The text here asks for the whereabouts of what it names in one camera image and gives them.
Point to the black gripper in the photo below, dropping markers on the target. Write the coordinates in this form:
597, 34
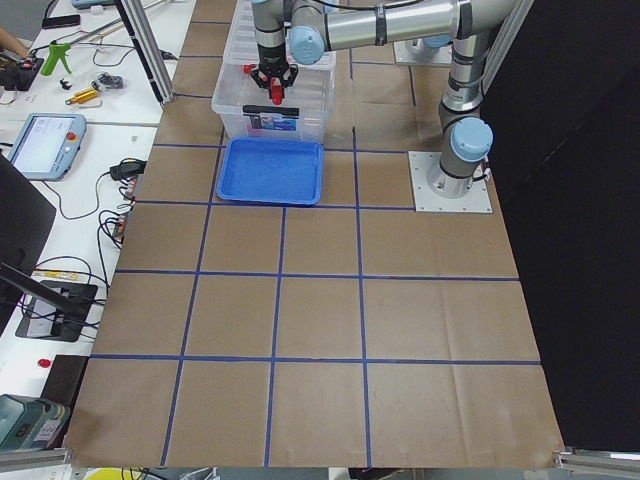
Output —
270, 58

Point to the clear plastic storage box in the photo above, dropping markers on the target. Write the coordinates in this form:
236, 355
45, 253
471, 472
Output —
312, 93

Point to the blue plastic tray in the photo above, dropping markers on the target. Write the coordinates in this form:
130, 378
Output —
275, 171

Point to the person hand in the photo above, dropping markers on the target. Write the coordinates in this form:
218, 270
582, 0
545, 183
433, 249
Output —
9, 42

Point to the black power adapter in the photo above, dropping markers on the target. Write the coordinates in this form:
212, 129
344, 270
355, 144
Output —
127, 168

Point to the reacher grabber tool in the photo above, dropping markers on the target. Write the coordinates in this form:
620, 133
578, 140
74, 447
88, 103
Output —
58, 50

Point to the teach pendant tablet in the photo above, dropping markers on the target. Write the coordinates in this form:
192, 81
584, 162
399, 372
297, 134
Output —
47, 145

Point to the black box latch handle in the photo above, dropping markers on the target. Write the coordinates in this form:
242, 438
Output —
260, 109

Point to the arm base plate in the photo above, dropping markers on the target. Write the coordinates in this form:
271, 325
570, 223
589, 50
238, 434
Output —
436, 192
441, 58

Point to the aluminium frame post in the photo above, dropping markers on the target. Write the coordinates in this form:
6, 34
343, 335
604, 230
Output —
137, 25

